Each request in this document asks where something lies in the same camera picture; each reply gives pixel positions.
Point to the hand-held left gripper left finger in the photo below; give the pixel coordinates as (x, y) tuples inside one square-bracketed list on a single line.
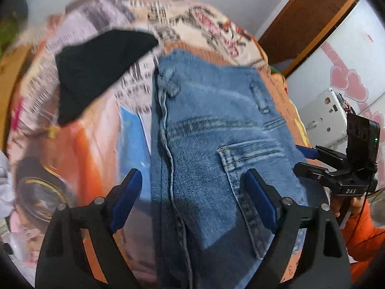
[(126, 198)]

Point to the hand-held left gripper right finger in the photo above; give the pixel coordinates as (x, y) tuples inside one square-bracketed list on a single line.
[(260, 198)]

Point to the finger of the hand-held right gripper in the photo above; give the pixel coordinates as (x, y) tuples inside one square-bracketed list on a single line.
[(312, 171), (309, 152)]

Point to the blue denim pants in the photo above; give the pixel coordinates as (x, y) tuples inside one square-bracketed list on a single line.
[(204, 144)]

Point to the person's right forearm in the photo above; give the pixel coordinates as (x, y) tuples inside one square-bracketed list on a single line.
[(367, 237)]

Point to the person's right hand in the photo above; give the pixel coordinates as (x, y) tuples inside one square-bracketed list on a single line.
[(343, 210)]

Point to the white sewing machine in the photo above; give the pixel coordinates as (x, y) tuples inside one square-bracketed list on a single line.
[(324, 117)]

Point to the printed blanket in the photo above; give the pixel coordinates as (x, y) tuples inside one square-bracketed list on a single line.
[(99, 162)]

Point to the white door with pink hearts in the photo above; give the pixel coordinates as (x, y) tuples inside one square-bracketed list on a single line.
[(361, 36)]

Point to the black cloth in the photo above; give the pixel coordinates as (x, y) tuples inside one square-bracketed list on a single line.
[(96, 66)]

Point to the brown cardboard box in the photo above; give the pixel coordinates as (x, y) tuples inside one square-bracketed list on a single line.
[(12, 81)]

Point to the green plush cloth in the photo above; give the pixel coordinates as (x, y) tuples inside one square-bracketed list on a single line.
[(9, 33)]

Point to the wooden door frame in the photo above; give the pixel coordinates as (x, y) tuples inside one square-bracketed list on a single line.
[(306, 27)]

